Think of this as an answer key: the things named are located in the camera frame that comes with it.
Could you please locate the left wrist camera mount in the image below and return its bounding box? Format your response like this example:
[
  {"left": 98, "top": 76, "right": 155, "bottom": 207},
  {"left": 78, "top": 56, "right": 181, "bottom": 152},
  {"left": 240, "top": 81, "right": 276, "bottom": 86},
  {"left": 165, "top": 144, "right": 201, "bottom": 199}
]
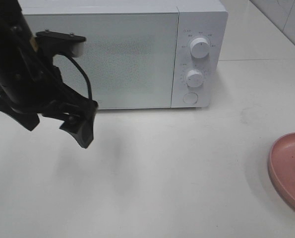
[{"left": 36, "top": 31, "right": 86, "bottom": 58}]

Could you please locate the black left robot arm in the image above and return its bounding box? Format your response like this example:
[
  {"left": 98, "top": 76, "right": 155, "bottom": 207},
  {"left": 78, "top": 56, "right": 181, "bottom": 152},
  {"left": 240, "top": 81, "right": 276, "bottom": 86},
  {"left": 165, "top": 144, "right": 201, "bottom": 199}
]
[{"left": 0, "top": 0, "right": 98, "bottom": 148}]

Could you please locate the white microwave oven body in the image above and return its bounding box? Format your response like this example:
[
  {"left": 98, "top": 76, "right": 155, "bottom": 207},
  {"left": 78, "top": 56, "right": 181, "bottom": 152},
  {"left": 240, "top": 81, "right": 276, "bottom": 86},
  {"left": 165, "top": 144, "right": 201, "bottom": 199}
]
[{"left": 20, "top": 0, "right": 228, "bottom": 108}]

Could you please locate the pink round plate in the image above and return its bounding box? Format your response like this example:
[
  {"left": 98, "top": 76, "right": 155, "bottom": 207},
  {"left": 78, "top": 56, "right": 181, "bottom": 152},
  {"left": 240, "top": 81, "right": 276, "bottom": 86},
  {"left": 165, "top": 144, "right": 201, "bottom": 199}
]
[{"left": 268, "top": 132, "right": 295, "bottom": 210}]

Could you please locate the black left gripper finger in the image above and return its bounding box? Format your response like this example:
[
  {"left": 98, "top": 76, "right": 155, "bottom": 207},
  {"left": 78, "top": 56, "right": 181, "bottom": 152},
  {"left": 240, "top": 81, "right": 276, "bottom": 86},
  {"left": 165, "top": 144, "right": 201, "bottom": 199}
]
[
  {"left": 0, "top": 98, "right": 40, "bottom": 131},
  {"left": 59, "top": 100, "right": 98, "bottom": 149}
]

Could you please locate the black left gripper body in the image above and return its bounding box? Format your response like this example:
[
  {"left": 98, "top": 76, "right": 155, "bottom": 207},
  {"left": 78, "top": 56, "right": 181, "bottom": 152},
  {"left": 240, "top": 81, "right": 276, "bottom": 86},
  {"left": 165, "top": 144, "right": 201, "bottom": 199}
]
[{"left": 0, "top": 37, "right": 93, "bottom": 120}]

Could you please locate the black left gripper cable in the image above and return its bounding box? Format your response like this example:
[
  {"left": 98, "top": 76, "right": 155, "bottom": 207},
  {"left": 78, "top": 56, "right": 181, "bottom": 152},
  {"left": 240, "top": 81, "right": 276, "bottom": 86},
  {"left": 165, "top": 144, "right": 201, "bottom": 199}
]
[{"left": 62, "top": 54, "right": 92, "bottom": 101}]

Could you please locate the round white door button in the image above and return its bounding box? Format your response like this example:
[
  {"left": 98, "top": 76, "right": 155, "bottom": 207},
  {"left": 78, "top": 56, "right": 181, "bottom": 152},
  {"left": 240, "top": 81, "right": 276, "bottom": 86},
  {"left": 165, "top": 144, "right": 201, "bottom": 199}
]
[{"left": 183, "top": 93, "right": 198, "bottom": 105}]

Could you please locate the white timer knob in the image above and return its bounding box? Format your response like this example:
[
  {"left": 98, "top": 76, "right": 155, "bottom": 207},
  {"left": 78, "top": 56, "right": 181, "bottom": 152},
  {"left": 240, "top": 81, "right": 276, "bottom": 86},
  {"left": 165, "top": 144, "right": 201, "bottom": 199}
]
[{"left": 186, "top": 69, "right": 204, "bottom": 88}]

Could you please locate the upper white power knob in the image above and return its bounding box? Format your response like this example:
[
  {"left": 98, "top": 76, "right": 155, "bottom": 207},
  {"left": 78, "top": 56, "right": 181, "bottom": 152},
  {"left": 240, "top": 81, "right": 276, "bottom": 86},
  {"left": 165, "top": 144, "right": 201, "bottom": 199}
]
[{"left": 190, "top": 37, "right": 210, "bottom": 59}]

